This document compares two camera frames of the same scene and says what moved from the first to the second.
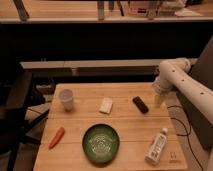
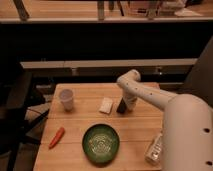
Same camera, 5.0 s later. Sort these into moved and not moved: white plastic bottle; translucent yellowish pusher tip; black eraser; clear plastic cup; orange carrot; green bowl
Moved: translucent yellowish pusher tip; black eraser
Not moved: green bowl; white plastic bottle; clear plastic cup; orange carrot
